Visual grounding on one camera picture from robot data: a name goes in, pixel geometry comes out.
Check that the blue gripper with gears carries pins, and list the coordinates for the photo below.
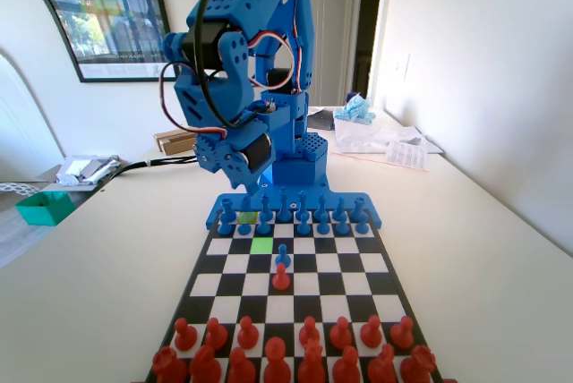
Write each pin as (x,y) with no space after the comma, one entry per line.
(238,160)

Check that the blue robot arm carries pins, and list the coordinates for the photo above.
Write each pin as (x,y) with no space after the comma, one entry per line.
(304,43)

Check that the blue chess rook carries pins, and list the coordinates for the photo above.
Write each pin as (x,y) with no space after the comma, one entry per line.
(356,209)
(227,210)

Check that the blue chess bishop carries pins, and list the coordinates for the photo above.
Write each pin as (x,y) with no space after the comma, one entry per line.
(320,209)
(266,212)

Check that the blue chess pawn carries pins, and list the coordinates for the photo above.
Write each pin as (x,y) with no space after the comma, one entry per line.
(361,225)
(264,227)
(282,258)
(322,226)
(341,226)
(225,227)
(303,225)

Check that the blue chess king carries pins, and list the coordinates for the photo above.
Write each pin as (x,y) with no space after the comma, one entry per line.
(283,213)

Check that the blue chess queen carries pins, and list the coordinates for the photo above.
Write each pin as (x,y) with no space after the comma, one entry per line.
(302,209)

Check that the red chess pawn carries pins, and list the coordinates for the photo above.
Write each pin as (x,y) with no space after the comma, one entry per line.
(371,334)
(216,337)
(185,337)
(340,334)
(280,280)
(309,334)
(247,336)
(401,334)

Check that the black and white chess board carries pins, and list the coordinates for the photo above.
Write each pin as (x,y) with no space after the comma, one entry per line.
(340,284)

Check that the red chess king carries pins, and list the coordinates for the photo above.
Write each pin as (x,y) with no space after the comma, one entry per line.
(276,365)

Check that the red chess bishop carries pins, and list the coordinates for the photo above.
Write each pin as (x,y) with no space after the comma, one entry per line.
(242,369)
(345,369)

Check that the red chess knight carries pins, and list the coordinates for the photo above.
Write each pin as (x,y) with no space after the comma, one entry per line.
(380,367)
(204,367)

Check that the red chess queen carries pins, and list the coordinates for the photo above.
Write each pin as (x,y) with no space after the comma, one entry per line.
(312,367)

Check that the red chess rook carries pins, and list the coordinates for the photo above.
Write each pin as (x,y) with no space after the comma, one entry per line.
(169,367)
(418,365)

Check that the brown cardboard box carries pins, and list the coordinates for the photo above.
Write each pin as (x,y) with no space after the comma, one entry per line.
(172,141)

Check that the white paper sheets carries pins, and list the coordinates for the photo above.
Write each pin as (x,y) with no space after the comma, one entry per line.
(367,137)

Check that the blue crumpled cloth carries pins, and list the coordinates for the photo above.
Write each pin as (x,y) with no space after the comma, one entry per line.
(356,110)

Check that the printed white paper sheet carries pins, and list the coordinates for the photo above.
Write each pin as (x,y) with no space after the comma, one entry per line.
(405,155)

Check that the green plastic bin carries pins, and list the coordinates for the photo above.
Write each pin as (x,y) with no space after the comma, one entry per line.
(42,213)

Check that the black framed map poster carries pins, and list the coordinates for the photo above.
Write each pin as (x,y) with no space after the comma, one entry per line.
(112,7)

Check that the blue base plate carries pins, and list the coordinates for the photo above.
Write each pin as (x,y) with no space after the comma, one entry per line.
(375,218)

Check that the red base plate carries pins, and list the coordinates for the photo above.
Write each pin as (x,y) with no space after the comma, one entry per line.
(449,380)

